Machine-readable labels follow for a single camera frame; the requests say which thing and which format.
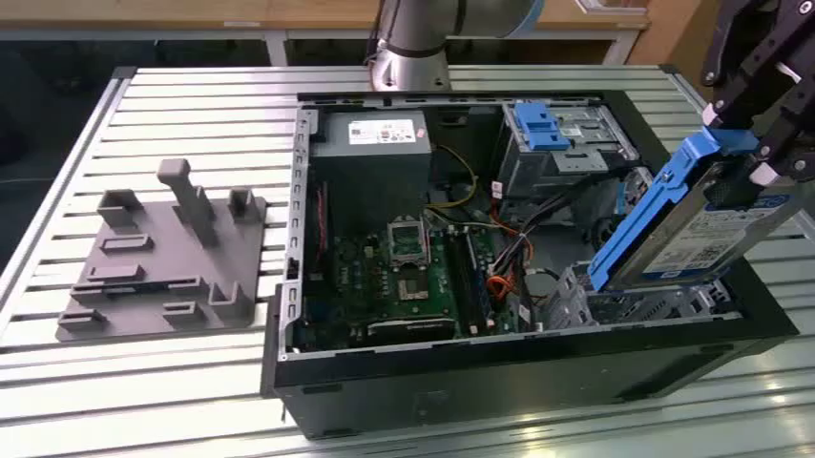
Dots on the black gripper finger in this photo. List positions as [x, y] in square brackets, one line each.
[733, 112]
[796, 143]

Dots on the hard disk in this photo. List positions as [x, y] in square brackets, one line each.
[694, 238]

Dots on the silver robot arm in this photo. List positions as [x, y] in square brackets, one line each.
[414, 43]

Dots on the metal disk bay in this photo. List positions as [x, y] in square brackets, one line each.
[637, 305]

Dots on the black RAM slot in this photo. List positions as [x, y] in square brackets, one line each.
[456, 281]
[482, 281]
[474, 281]
[464, 281]

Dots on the metal drive cage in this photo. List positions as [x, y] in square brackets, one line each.
[573, 162]

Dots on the blue plastic drive latch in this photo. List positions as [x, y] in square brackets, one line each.
[542, 129]

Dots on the grey power supply unit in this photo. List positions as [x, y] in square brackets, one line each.
[370, 181]

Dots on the CPU socket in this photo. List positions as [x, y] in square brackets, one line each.
[414, 286]

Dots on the black PC case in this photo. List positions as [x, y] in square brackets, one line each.
[510, 381]

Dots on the black graphics card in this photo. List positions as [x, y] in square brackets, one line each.
[414, 330]

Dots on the green motherboard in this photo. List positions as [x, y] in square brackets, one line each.
[357, 281]

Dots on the grey parts rack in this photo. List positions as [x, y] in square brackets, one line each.
[159, 267]

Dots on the wooden desk white frame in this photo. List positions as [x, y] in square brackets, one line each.
[191, 12]

